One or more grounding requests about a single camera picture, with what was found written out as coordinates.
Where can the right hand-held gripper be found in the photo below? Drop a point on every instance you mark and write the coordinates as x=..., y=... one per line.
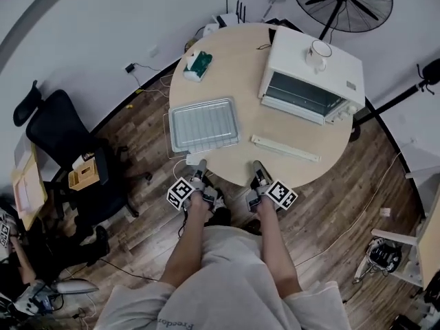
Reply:
x=280, y=194

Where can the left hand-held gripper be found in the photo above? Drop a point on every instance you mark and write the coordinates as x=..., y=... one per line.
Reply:
x=179, y=194

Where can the silver metal baking tray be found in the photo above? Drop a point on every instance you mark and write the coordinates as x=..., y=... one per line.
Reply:
x=203, y=126

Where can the white toaster oven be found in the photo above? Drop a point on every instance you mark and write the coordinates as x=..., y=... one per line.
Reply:
x=292, y=50

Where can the person's right forearm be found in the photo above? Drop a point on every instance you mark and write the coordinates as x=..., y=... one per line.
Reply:
x=276, y=246

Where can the person's left forearm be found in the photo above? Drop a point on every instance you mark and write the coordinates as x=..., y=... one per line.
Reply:
x=189, y=242

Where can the black coat rack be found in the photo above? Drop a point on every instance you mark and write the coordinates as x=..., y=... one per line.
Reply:
x=395, y=100

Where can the long white plastic strip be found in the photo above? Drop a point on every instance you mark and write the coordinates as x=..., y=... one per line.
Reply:
x=285, y=148

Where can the person's left black shoe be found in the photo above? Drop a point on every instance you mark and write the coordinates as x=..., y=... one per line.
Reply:
x=221, y=215

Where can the person's black shoe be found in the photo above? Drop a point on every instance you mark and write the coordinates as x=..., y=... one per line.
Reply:
x=253, y=226
x=221, y=215

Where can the person's right black shoe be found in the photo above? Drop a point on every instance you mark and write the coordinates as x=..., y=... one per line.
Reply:
x=253, y=226

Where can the green tissue pack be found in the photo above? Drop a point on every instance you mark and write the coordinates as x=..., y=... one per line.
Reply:
x=201, y=64

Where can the person's light grey shirt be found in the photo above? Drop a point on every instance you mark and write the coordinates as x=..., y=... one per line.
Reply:
x=223, y=280

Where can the yellow wooden box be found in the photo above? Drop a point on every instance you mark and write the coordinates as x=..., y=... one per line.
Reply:
x=84, y=175

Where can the white paper cup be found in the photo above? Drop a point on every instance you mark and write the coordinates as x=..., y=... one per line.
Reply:
x=80, y=162

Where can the black power adapter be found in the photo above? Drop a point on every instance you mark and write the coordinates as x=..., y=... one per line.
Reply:
x=130, y=68

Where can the white mug with dark rim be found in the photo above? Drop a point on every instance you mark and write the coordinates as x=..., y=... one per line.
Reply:
x=316, y=58

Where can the small paper scrap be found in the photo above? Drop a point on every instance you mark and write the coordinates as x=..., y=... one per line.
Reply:
x=385, y=211

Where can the flat black pad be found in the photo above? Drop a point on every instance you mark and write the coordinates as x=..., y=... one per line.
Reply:
x=272, y=36

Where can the small white box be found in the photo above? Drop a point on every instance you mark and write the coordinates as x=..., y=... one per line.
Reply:
x=210, y=30

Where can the black harness device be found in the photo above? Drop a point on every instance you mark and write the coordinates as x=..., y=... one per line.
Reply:
x=385, y=256

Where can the black office chair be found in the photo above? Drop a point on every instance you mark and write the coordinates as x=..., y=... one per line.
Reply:
x=58, y=129

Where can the white router with black antennas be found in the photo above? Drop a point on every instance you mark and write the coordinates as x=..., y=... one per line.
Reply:
x=228, y=19

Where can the small wooden desk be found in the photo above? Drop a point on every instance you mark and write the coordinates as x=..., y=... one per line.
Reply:
x=29, y=184

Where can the black bag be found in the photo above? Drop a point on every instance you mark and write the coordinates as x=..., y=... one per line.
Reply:
x=431, y=71

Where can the white wall outlet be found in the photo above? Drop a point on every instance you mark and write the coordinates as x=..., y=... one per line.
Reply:
x=154, y=51

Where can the wooden desk with white frame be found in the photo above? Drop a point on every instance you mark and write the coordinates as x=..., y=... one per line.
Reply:
x=431, y=249

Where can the grey wall rail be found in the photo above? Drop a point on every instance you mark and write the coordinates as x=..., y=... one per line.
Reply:
x=24, y=22

